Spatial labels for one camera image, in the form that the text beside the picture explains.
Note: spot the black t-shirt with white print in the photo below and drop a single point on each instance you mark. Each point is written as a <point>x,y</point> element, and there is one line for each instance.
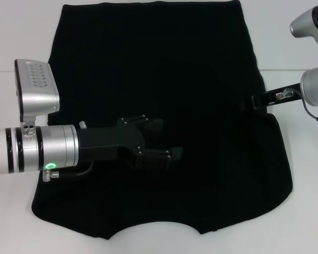
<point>188,66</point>

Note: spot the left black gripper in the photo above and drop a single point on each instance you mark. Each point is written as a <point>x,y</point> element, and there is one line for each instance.
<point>108,144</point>

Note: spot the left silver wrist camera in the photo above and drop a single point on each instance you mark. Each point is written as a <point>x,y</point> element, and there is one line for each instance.
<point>37,87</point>

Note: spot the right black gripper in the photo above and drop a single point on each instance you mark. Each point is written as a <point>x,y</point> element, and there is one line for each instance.
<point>283,95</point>

